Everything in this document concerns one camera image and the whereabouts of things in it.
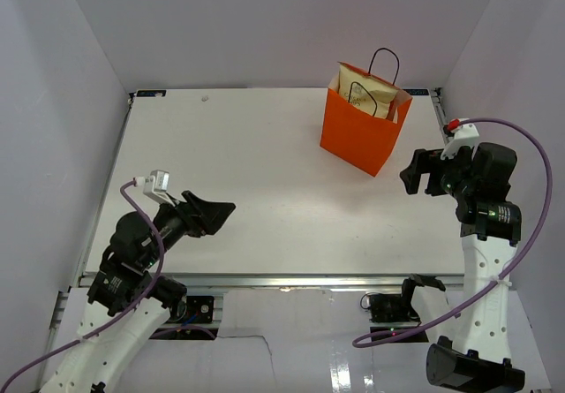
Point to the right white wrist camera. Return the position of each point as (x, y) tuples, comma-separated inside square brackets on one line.
[(460, 133)]

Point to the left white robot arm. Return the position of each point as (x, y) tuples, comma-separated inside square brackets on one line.
[(126, 303)]

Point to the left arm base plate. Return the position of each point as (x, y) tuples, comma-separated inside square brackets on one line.
[(190, 321)]

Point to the orange paper bag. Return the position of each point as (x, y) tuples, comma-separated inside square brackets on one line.
[(361, 140)]

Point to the aluminium table frame rail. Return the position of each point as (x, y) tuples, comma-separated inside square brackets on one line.
[(267, 281)]

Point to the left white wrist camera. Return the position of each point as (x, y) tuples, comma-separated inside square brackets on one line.
[(155, 187)]

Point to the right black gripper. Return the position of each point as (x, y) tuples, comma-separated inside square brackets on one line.
[(411, 175)]

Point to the orange chips bag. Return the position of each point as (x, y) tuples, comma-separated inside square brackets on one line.
[(365, 92)]

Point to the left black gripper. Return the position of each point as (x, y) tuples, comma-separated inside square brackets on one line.
[(200, 216)]

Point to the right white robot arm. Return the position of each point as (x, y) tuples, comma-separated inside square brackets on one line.
[(477, 357)]

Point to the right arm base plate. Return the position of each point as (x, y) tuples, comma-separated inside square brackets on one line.
[(422, 298)]

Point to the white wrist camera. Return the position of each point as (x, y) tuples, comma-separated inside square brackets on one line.
[(155, 187), (460, 133)]

